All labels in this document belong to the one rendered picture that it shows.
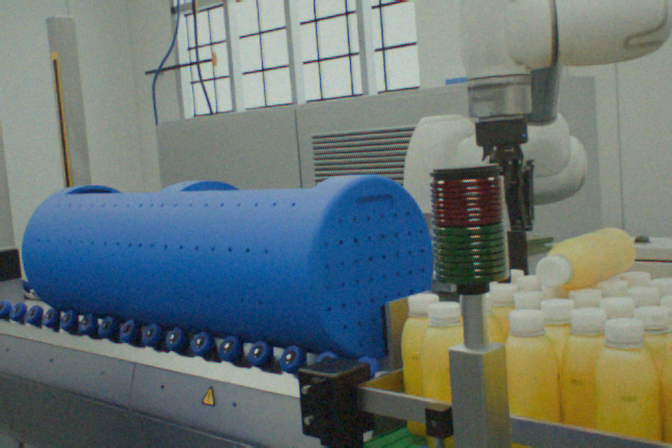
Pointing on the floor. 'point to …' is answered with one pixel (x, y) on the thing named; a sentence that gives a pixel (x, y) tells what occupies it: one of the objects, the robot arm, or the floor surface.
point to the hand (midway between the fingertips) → (509, 257)
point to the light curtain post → (68, 100)
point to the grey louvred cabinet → (360, 146)
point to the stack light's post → (480, 396)
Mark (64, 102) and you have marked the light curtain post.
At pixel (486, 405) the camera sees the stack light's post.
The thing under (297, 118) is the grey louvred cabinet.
